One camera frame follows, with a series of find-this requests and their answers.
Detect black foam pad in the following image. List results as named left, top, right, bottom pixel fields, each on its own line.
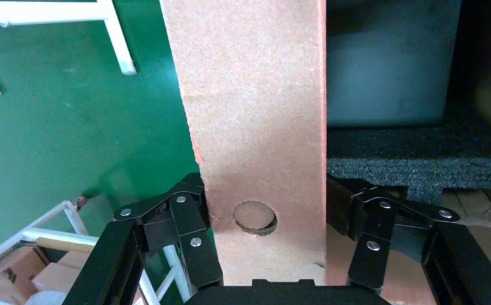
left=327, top=100, right=491, bottom=204

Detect white metal frame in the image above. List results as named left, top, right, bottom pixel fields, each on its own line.
left=0, top=0, right=138, bottom=97

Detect white frame cart with boxes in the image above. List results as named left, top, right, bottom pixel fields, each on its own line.
left=0, top=196, right=196, bottom=305

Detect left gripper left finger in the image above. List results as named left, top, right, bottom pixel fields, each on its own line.
left=114, top=172, right=224, bottom=291

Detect brown cardboard flap with hole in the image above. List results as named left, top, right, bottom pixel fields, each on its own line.
left=159, top=0, right=328, bottom=287

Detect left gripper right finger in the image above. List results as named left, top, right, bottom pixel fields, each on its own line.
left=327, top=174, right=461, bottom=291

